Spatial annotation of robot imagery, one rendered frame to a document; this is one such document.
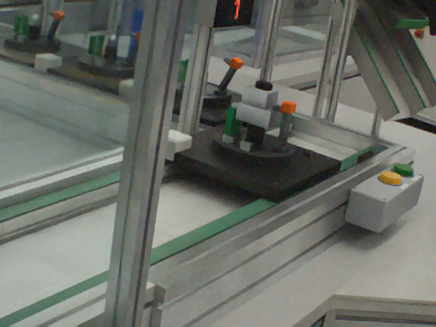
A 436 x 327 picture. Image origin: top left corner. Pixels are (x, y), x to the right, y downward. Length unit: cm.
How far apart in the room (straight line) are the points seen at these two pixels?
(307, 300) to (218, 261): 21
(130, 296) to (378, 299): 55
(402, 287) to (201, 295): 40
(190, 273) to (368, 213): 48
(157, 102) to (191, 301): 34
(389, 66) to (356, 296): 77
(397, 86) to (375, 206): 56
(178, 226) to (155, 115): 50
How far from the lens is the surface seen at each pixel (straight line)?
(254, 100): 142
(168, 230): 124
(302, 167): 144
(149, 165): 79
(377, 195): 142
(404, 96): 191
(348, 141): 175
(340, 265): 137
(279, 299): 122
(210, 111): 167
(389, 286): 134
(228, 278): 111
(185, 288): 102
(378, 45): 194
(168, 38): 76
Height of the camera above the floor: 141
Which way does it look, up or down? 19 degrees down
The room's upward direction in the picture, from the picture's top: 10 degrees clockwise
